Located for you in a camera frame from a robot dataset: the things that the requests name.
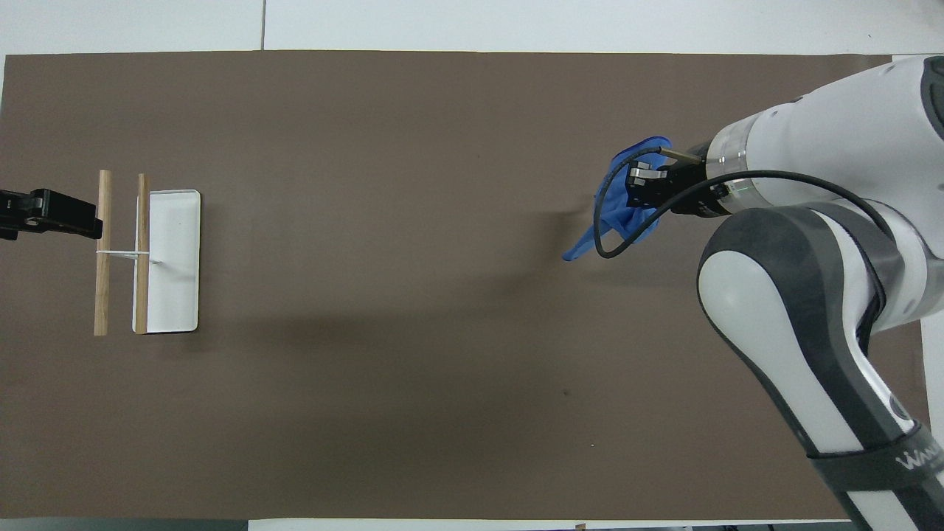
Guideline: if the blue towel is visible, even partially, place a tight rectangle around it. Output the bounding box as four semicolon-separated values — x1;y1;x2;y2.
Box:
562;136;673;263

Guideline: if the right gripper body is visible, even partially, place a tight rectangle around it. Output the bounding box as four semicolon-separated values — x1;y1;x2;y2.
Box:
664;161;732;219

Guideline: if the white and wood towel rack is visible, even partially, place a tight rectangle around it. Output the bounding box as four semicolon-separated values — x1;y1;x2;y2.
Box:
94;170;202;337

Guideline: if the black cable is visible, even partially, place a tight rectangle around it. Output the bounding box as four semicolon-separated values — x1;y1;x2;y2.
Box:
593;146;898;260

